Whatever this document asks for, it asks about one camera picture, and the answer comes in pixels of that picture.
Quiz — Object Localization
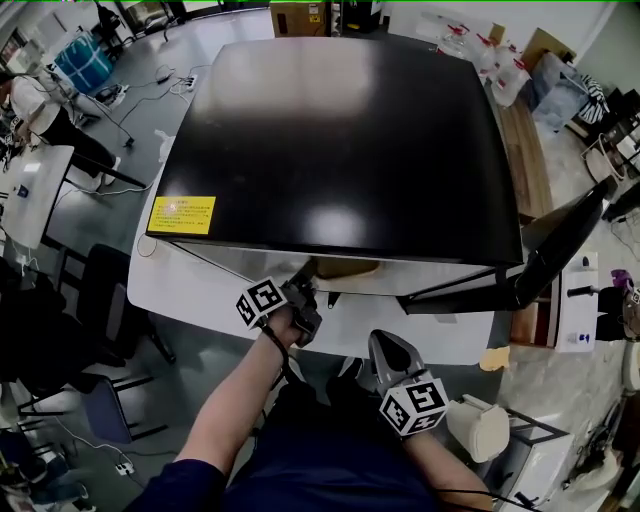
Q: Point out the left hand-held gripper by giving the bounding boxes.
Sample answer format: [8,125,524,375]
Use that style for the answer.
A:
[234,256,325,350]

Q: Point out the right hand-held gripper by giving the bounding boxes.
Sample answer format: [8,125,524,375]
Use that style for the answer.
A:
[367,329,451,440]

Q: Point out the brown paper tray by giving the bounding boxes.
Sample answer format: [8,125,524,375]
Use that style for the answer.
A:
[312,256,381,281]

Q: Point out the black mini fridge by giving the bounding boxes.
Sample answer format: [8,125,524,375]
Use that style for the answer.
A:
[146,38,525,301]

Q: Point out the person's left forearm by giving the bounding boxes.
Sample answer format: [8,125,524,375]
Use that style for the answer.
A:
[174,307,307,481]

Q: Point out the person's right forearm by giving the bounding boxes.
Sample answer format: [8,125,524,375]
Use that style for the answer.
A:
[399,429,495,512]

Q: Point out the yellow paper scrap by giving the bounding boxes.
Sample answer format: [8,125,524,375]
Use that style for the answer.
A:
[478,344,512,373]

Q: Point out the cream waste bin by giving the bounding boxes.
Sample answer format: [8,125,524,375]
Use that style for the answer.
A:
[445,393,512,464]

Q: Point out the person's dark blue clothing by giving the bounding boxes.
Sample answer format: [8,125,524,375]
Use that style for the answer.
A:
[124,369,451,512]

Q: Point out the yellow warning sticker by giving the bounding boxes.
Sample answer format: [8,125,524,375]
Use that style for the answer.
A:
[146,195,218,236]

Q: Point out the wooden shelf unit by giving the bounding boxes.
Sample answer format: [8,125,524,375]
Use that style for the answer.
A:
[509,293,557,350]

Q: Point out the black office chair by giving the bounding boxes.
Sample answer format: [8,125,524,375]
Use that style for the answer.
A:
[58,243,177,372]

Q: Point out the blue metal chair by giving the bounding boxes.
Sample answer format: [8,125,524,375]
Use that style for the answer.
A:
[17,372,170,446]

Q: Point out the wooden bench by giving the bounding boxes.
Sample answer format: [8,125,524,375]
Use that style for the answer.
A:
[493,93,555,222]

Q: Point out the brown cardboard box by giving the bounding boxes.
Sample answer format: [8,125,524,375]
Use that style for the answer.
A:
[269,0,335,39]

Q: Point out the black yellow machine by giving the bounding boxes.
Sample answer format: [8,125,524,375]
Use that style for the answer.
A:
[339,0,387,35]

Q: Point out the grey side table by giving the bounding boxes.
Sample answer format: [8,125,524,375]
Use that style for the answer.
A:
[1,143,77,251]

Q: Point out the group of clear plastic jugs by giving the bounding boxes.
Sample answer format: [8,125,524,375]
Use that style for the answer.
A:
[436,21,532,110]

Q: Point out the blue white striped bag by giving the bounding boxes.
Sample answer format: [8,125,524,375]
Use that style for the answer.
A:
[53,33,115,95]

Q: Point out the striped black white fabric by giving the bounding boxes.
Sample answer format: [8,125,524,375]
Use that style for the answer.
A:
[578,73,612,125]

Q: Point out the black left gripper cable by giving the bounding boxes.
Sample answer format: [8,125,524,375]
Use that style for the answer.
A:
[261,323,292,392]

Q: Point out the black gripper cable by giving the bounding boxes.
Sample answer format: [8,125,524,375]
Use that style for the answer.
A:
[261,323,292,392]
[438,486,544,512]

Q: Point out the white cabinet black handle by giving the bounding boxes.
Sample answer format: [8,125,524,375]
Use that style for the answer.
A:
[546,251,600,355]

